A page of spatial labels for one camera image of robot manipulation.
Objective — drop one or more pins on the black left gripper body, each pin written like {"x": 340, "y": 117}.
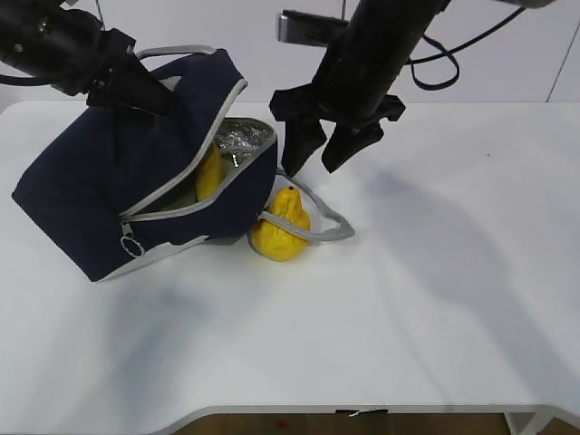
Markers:
{"x": 92, "y": 63}

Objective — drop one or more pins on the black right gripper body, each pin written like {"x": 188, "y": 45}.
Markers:
{"x": 353, "y": 105}

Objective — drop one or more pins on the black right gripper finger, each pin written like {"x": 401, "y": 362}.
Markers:
{"x": 347, "y": 141}
{"x": 302, "y": 139}

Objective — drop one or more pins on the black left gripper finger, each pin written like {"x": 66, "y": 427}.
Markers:
{"x": 124, "y": 98}
{"x": 134, "y": 75}

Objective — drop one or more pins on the navy blue lunch bag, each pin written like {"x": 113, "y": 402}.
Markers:
{"x": 88, "y": 188}

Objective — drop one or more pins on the yellow banana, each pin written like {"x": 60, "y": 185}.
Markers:
{"x": 210, "y": 172}

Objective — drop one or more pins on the yellow pear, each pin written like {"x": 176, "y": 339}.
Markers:
{"x": 271, "y": 240}

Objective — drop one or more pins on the green lidded glass container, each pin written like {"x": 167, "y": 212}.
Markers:
{"x": 168, "y": 203}

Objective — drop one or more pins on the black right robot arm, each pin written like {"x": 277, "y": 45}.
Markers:
{"x": 379, "y": 40}

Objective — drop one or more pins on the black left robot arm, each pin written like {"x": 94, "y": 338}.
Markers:
{"x": 69, "y": 50}

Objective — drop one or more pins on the black tape on table edge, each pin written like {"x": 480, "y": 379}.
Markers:
{"x": 357, "y": 413}

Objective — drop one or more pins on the white table leg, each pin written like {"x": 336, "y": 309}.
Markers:
{"x": 527, "y": 423}

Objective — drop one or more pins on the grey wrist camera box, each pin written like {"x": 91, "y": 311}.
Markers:
{"x": 294, "y": 27}

